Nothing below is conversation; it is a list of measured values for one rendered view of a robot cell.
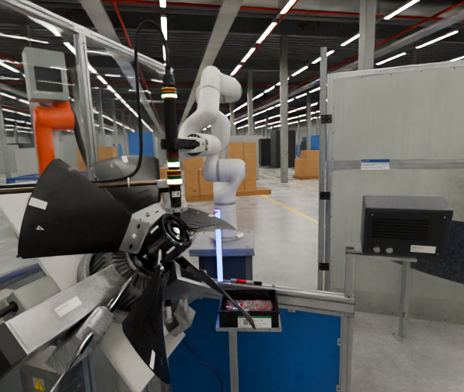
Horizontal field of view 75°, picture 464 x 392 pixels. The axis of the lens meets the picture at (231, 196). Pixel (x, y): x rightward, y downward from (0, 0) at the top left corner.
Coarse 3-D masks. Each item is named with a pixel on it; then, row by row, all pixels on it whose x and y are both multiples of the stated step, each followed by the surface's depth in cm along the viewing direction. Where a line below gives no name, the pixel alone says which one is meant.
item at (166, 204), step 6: (156, 180) 91; (162, 180) 91; (162, 186) 91; (162, 192) 91; (168, 192) 92; (168, 198) 92; (168, 204) 92; (168, 210) 92; (174, 210) 91; (180, 210) 92; (186, 210) 93
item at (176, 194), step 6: (168, 66) 87; (168, 72) 87; (162, 78) 87; (168, 78) 87; (162, 84) 88; (168, 84) 87; (174, 84) 88; (174, 186) 92; (180, 186) 93; (174, 192) 92; (180, 192) 93; (174, 198) 92; (180, 198) 93; (174, 204) 93; (180, 204) 94; (180, 216) 95
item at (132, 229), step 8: (136, 224) 80; (144, 224) 82; (128, 232) 79; (136, 232) 80; (144, 232) 82; (128, 240) 79; (136, 240) 81; (120, 248) 78; (128, 248) 79; (136, 248) 81
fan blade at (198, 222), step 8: (192, 208) 120; (184, 216) 112; (192, 216) 113; (200, 216) 113; (208, 216) 116; (216, 216) 119; (192, 224) 103; (200, 224) 104; (208, 224) 106; (216, 224) 109; (224, 224) 113
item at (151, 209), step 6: (156, 204) 92; (144, 210) 91; (150, 210) 91; (156, 210) 91; (132, 216) 90; (138, 216) 90; (144, 216) 90; (150, 216) 90; (156, 216) 90; (150, 222) 89
